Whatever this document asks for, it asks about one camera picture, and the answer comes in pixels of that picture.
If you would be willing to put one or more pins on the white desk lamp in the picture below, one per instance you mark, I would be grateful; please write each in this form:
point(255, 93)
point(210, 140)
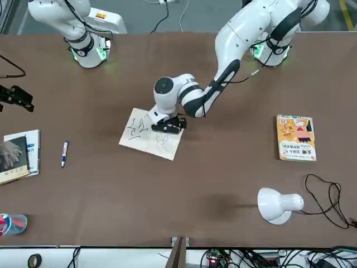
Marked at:
point(270, 203)

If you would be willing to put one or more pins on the circuit board with red light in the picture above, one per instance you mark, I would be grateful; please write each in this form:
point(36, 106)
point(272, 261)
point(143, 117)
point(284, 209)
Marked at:
point(213, 261)

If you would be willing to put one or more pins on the dark book with hands cover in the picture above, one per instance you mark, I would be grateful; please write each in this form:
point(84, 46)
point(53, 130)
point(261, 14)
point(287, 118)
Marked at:
point(14, 156)

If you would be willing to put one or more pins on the blue white marker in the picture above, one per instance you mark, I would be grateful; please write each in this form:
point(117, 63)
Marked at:
point(65, 152)

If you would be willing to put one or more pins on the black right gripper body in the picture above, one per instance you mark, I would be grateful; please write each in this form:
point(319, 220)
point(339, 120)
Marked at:
point(5, 93)

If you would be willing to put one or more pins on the black finned power supply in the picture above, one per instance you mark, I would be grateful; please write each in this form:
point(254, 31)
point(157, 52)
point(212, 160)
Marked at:
point(267, 259)

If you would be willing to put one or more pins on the white controller box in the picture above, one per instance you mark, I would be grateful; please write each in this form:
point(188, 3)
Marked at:
point(111, 22)

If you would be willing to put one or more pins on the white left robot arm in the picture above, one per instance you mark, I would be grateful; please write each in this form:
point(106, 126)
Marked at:
point(245, 30)

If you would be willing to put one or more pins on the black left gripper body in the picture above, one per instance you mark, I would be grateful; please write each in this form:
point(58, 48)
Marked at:
point(173, 120)

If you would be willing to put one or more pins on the orange yellow book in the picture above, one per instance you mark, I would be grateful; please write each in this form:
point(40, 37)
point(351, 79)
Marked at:
point(295, 139)

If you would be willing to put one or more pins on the clear plastic pen cup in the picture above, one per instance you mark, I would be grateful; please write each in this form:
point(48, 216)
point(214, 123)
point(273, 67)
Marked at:
point(19, 223)

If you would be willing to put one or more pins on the white power strip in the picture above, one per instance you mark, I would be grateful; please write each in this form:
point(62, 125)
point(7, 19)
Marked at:
point(167, 1)

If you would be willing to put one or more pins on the black tape roll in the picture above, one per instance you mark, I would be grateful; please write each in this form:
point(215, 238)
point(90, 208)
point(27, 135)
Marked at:
point(30, 261)

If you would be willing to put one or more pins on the aluminium divider post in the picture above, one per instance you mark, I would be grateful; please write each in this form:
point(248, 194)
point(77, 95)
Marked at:
point(178, 254)

